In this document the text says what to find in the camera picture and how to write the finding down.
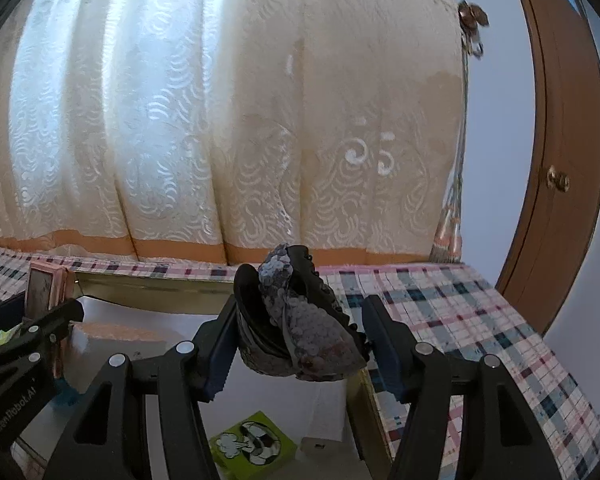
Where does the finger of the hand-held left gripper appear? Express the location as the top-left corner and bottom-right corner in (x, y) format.
(0, 299), (85, 371)
(0, 292), (27, 336)

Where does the blue toy brick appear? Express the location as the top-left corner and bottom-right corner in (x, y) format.
(55, 390), (83, 411)

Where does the green football print card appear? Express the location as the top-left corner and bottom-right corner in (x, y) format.
(209, 411), (298, 480)

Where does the brass curtain hook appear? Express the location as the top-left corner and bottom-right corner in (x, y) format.
(457, 0), (491, 58)

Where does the white paper sheet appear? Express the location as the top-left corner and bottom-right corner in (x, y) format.
(17, 296), (353, 480)

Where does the gold metal tin box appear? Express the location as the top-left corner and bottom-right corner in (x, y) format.
(10, 267), (395, 480)

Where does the brown wooden door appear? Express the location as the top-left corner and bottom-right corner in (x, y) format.
(495, 0), (600, 338)

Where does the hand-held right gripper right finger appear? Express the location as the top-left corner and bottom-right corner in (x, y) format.
(362, 295), (561, 480)

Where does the brass door knob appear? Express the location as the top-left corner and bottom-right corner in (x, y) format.
(546, 165), (571, 192)

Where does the white charger adapter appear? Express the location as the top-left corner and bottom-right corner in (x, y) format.
(300, 436), (343, 457)

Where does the rose gold rectangular case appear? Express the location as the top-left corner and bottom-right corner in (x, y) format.
(24, 260), (77, 382)

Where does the curtain tieback tassel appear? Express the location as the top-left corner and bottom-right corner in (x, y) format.
(430, 170), (465, 263)

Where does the plaid tablecloth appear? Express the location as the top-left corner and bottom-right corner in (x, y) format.
(0, 246), (600, 480)

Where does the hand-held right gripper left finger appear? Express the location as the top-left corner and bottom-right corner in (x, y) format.
(42, 299), (240, 480)

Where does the cream patterned curtain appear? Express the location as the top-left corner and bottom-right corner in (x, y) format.
(0, 0), (468, 266)

